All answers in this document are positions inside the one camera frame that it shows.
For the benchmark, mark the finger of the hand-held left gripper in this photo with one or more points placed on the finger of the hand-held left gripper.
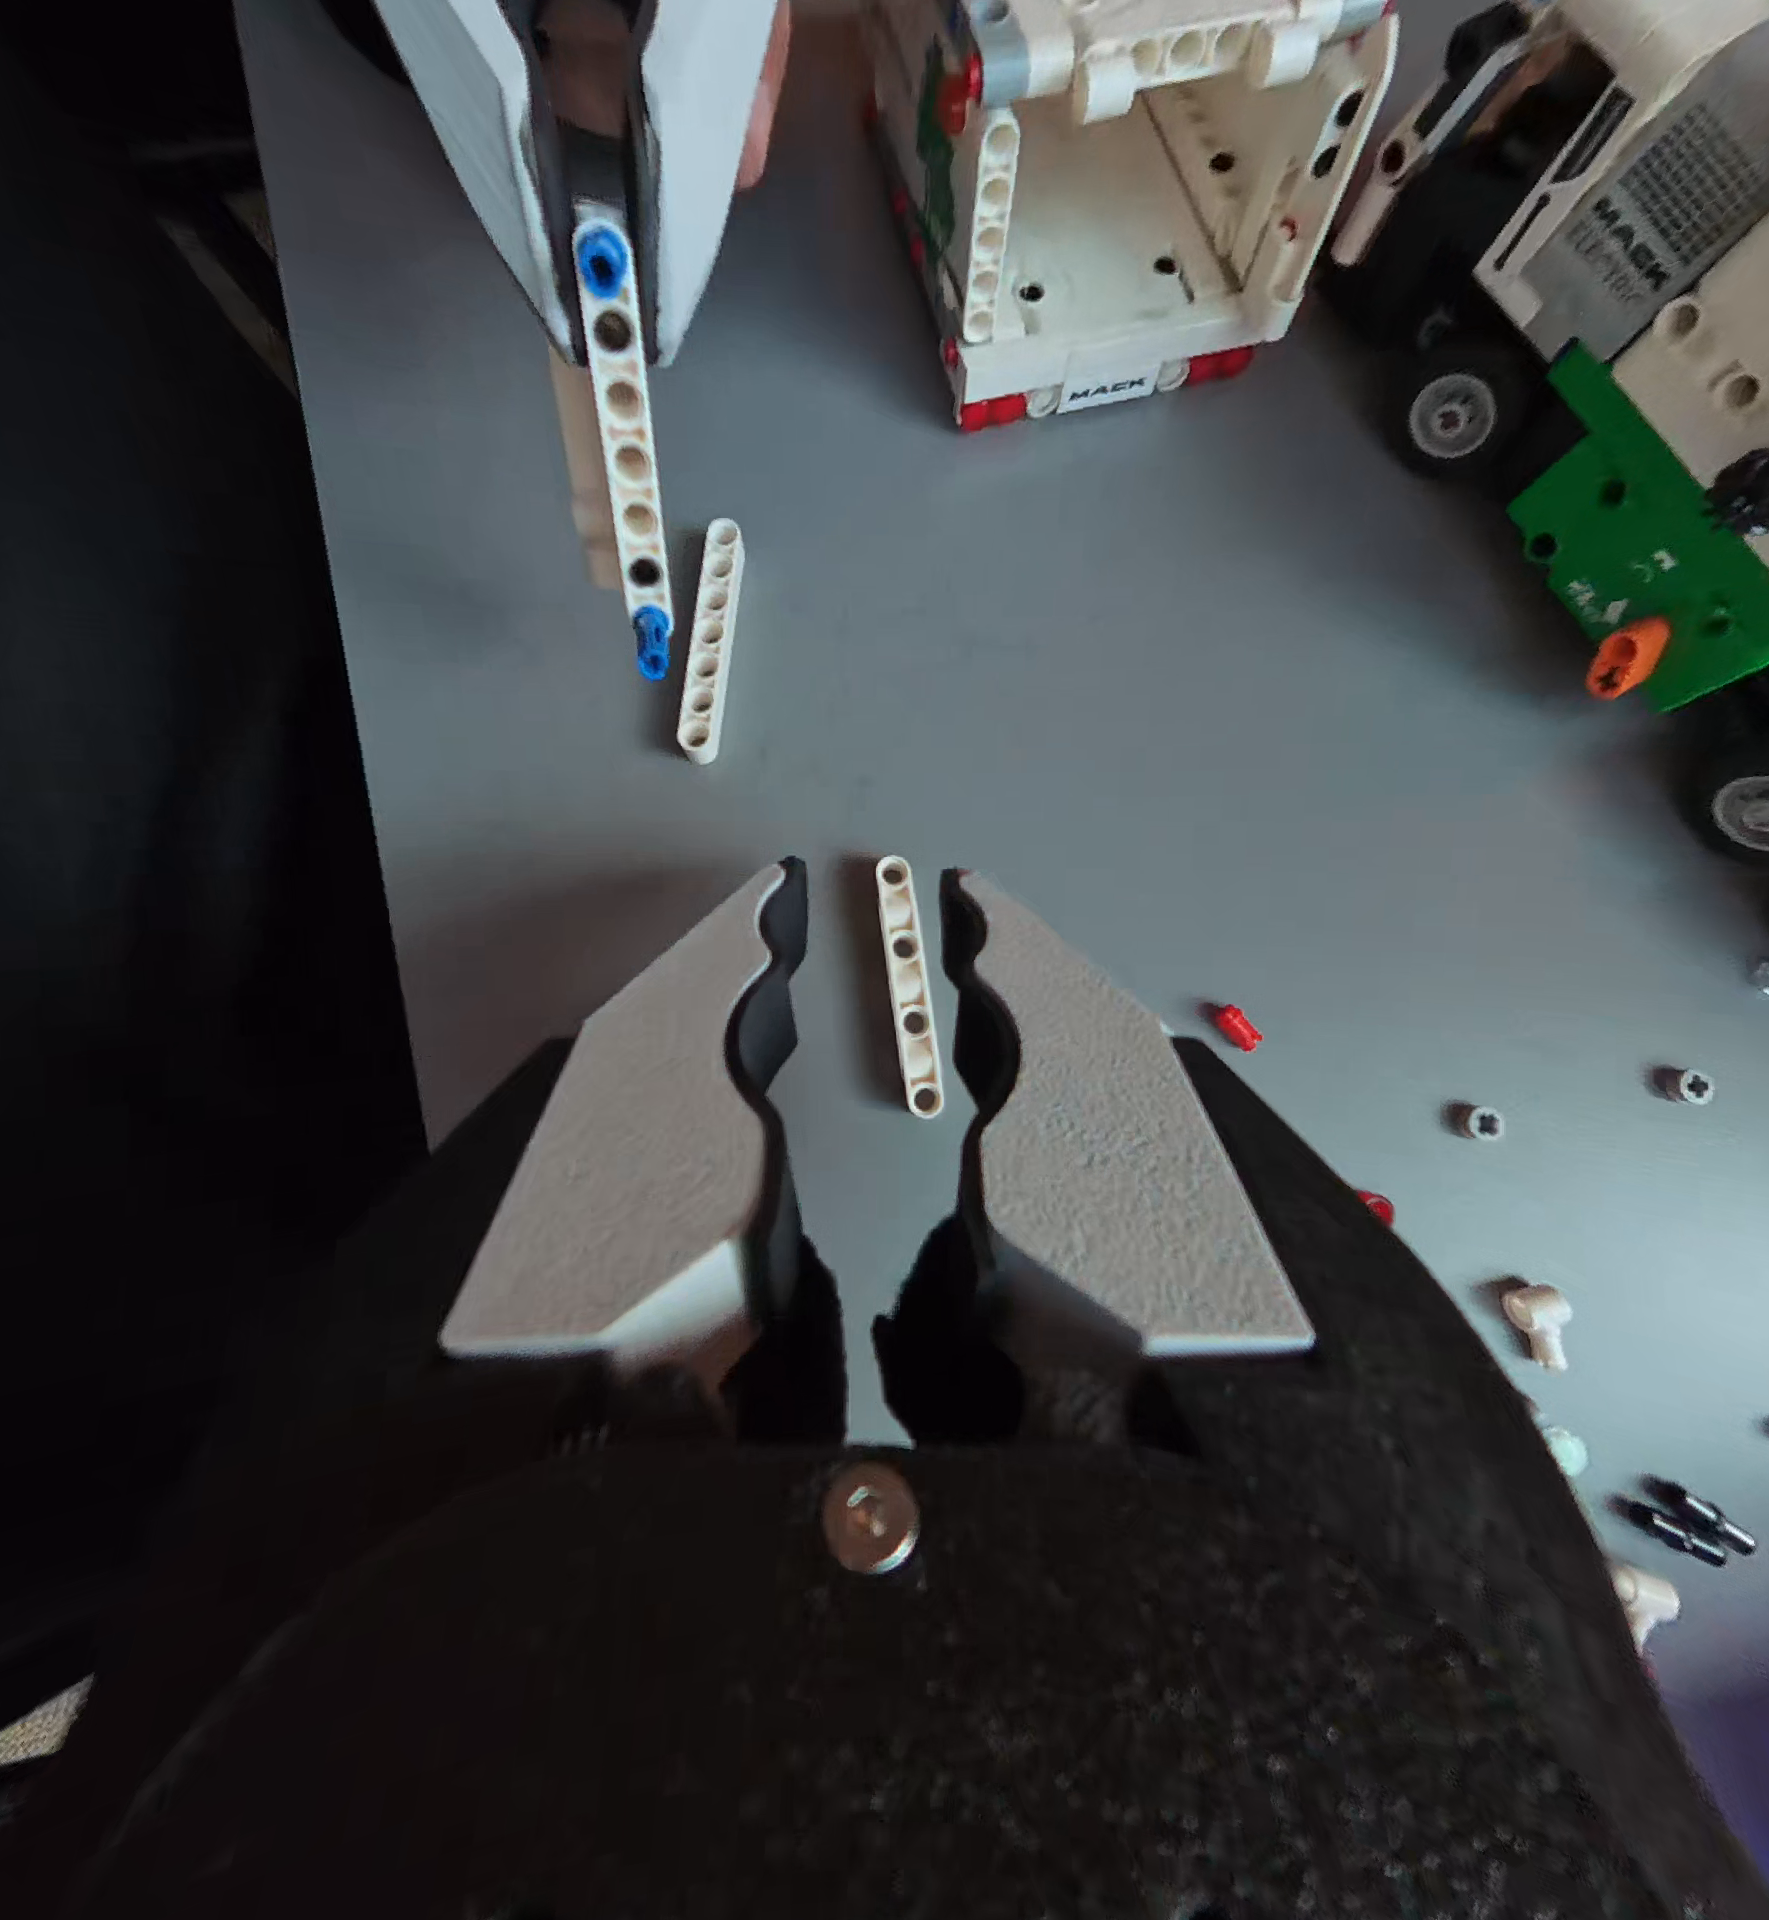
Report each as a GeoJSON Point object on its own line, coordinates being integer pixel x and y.
{"type": "Point", "coordinates": [479, 91]}
{"type": "Point", "coordinates": [706, 104]}

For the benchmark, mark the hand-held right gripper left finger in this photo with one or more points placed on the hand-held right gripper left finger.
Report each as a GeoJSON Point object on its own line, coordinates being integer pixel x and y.
{"type": "Point", "coordinates": [626, 1199]}

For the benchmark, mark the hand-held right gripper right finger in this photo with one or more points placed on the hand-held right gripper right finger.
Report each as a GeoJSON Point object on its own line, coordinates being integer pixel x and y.
{"type": "Point", "coordinates": [1123, 1199]}

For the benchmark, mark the blue white Lego pin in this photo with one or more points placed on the blue white Lego pin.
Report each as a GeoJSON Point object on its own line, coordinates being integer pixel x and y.
{"type": "Point", "coordinates": [911, 990]}

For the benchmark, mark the white lego beam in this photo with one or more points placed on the white lego beam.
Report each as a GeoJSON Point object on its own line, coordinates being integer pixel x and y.
{"type": "Point", "coordinates": [623, 405]}
{"type": "Point", "coordinates": [713, 643]}

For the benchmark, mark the lego truck chassis with cab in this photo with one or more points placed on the lego truck chassis with cab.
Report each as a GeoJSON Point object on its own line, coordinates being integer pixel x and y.
{"type": "Point", "coordinates": [1647, 524]}

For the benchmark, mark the short red lego pin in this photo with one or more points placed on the short red lego pin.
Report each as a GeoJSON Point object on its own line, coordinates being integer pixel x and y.
{"type": "Point", "coordinates": [1238, 1024]}

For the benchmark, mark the grey lego bush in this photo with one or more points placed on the grey lego bush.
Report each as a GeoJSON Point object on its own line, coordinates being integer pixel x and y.
{"type": "Point", "coordinates": [1683, 1082]}
{"type": "Point", "coordinates": [1478, 1122]}

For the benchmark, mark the white lego connector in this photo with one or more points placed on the white lego connector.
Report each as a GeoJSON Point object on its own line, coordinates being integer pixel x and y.
{"type": "Point", "coordinates": [1647, 1599]}
{"type": "Point", "coordinates": [1542, 1322]}

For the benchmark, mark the white lego garbage container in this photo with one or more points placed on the white lego garbage container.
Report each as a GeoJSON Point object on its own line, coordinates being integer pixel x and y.
{"type": "Point", "coordinates": [1112, 351]}

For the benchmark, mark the clear lego stud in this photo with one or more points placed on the clear lego stud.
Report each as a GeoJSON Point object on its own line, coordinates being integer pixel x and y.
{"type": "Point", "coordinates": [1564, 1450]}

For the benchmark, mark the person's black clothing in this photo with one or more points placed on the person's black clothing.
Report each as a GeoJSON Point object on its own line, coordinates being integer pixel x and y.
{"type": "Point", "coordinates": [105, 898]}

